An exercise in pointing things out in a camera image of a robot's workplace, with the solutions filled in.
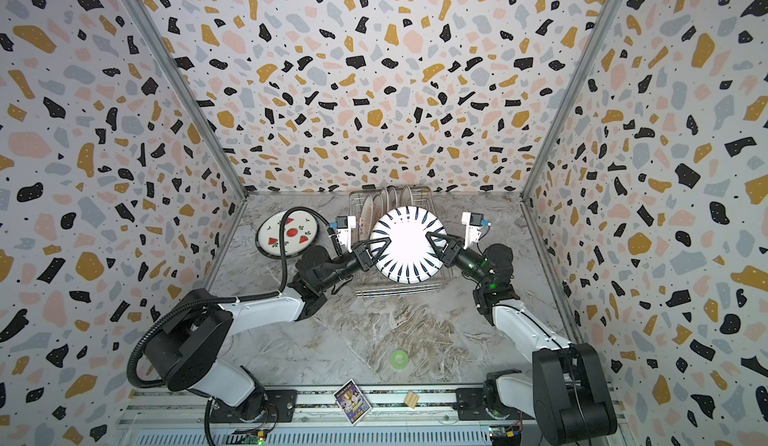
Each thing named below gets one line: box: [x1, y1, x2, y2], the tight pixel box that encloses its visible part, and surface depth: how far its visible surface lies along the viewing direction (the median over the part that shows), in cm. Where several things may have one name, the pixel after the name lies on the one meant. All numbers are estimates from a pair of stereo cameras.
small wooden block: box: [404, 391, 420, 409], surface depth 76 cm
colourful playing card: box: [332, 378, 372, 426], surface depth 75 cm
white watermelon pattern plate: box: [255, 210, 320, 259], surface depth 108 cm
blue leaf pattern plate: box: [371, 206, 447, 284], surface depth 78 cm
